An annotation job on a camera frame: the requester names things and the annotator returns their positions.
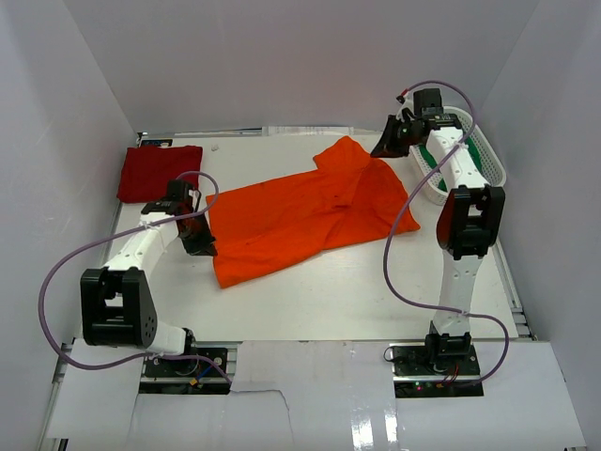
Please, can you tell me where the orange t shirt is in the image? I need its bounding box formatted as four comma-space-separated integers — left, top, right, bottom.
208, 136, 420, 288

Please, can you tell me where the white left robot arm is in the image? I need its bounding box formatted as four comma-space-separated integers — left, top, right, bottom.
80, 179, 217, 375

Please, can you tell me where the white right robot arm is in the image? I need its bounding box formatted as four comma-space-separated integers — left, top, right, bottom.
370, 81, 505, 375

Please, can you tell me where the folded dark red t shirt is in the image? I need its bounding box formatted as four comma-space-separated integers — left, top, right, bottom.
116, 146, 203, 204

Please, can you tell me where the blue label sticker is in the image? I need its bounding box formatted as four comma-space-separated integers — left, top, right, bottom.
138, 137, 173, 148

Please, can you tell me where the green t shirt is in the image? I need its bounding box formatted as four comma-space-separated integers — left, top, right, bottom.
423, 126, 486, 191

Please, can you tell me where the white plastic laundry basket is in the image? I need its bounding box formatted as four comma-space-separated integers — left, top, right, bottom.
408, 105, 506, 206

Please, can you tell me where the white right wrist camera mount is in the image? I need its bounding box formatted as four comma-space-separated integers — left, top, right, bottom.
395, 89, 416, 122

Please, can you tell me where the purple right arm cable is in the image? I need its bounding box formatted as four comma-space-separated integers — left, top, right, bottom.
382, 80, 511, 389

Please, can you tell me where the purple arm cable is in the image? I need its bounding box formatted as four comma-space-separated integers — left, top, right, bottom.
38, 171, 234, 387
382, 80, 511, 389

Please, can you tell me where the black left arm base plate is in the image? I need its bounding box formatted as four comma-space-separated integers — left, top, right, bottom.
139, 344, 238, 396

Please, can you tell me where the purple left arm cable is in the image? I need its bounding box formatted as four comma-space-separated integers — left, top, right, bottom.
38, 171, 234, 387

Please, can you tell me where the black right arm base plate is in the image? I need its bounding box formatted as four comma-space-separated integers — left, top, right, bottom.
383, 345, 485, 399

